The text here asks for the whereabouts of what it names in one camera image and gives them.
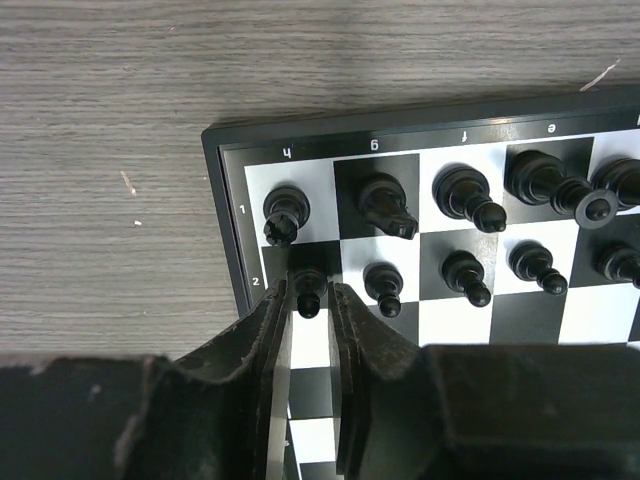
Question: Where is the black queen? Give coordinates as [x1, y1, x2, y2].
[591, 158, 639, 210]

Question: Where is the black pawn h file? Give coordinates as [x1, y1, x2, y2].
[292, 266, 328, 319]

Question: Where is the black white chessboard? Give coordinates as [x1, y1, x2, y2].
[201, 84, 640, 480]

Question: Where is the black pawn f file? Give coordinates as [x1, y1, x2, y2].
[441, 250, 492, 308]

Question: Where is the black pawn e file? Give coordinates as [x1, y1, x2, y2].
[508, 240, 568, 296]

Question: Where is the black pawn g file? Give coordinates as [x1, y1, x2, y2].
[364, 263, 404, 318]

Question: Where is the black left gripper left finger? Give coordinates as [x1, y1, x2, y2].
[1, 280, 290, 479]

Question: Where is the black rook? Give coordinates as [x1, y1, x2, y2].
[263, 185, 311, 247]

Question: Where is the black bishop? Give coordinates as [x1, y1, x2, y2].
[432, 164, 507, 233]

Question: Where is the black king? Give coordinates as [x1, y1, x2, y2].
[505, 150, 619, 230]

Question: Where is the black knight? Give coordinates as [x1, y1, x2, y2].
[356, 173, 418, 240]

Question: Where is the black pawn d file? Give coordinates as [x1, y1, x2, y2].
[594, 243, 639, 289]

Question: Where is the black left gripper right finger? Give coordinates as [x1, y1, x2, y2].
[328, 282, 639, 479]

